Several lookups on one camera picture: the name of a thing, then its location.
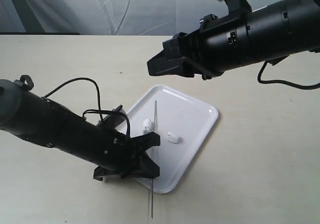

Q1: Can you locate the white marshmallow piece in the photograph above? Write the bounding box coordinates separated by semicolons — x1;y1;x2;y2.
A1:
166;132;181;144
143;122;153;133
143;119;152;126

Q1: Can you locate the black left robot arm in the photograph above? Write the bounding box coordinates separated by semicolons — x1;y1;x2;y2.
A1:
0;75;161;181

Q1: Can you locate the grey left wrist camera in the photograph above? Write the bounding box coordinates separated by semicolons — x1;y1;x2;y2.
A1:
97;105;127;129

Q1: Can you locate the white plastic tray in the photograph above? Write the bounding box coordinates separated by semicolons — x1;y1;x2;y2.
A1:
125;85;219;194

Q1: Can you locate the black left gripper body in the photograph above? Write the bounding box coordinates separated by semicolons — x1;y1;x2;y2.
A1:
92;129;148;181

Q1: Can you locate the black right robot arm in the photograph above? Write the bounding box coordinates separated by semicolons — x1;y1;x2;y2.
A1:
147;0;320;79

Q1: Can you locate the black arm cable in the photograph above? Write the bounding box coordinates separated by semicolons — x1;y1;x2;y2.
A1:
41;77;132;140
257;59;320;90

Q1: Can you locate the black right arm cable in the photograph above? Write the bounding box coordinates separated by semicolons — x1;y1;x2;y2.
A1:
257;59;320;90

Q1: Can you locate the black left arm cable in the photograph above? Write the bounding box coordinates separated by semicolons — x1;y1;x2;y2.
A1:
41;77;132;140

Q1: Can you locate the grey fabric backdrop curtain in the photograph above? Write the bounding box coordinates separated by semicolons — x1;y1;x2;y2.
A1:
0;0;320;36

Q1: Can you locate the thin metal skewer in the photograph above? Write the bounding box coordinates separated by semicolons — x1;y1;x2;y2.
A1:
150;100;158;219

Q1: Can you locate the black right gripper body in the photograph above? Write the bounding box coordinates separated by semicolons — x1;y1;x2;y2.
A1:
162;14;250;79

